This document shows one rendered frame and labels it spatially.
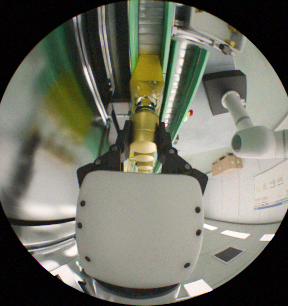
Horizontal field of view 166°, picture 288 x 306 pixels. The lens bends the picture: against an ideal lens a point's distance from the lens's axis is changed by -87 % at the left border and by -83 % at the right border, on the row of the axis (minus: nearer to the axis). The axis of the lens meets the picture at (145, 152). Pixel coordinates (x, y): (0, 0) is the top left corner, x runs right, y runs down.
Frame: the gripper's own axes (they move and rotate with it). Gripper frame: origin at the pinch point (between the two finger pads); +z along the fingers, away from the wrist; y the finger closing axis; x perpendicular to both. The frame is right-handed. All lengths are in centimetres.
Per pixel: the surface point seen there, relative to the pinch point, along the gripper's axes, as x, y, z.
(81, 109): 0.6, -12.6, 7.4
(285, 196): -71, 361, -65
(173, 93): -4.6, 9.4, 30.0
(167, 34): 15.9, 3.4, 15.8
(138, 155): -4.3, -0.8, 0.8
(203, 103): -12, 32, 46
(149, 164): -9.6, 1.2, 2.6
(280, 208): -93, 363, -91
